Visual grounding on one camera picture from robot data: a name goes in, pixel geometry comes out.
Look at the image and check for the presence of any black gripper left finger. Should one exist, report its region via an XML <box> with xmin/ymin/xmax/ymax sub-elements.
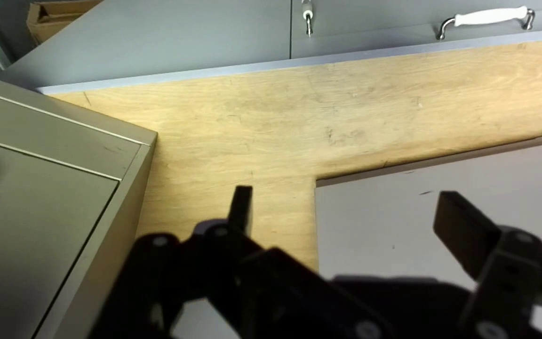
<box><xmin>88</xmin><ymin>183</ymin><xmax>399</xmax><ymax>339</ymax></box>

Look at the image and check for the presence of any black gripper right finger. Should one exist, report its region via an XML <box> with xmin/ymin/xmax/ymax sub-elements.
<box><xmin>431</xmin><ymin>190</ymin><xmax>542</xmax><ymax>339</ymax></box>

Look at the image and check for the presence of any beige closed cabinet drawer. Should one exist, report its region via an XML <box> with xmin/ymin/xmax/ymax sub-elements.
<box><xmin>0</xmin><ymin>134</ymin><xmax>122</xmax><ymax>339</ymax></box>

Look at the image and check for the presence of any beige metal filing cabinet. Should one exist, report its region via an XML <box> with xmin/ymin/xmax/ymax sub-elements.
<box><xmin>0</xmin><ymin>68</ymin><xmax>160</xmax><ymax>339</ymax></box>

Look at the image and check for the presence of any grey lateral file cabinet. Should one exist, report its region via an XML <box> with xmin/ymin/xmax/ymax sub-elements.
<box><xmin>314</xmin><ymin>134</ymin><xmax>542</xmax><ymax>339</ymax></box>

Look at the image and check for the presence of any grey base cabinet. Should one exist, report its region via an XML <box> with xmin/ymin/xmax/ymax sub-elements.
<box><xmin>0</xmin><ymin>0</ymin><xmax>542</xmax><ymax>98</ymax></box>

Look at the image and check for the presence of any brown wooden box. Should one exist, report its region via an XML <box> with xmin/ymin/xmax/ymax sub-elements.
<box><xmin>25</xmin><ymin>0</ymin><xmax>104</xmax><ymax>45</ymax></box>

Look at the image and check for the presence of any silver cabinet lock key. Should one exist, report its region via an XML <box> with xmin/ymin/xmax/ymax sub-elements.
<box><xmin>299</xmin><ymin>0</ymin><xmax>318</xmax><ymax>38</ymax></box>

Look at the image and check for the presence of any white base cabinet handle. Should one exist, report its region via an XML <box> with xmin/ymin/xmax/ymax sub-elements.
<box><xmin>437</xmin><ymin>4</ymin><xmax>538</xmax><ymax>42</ymax></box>

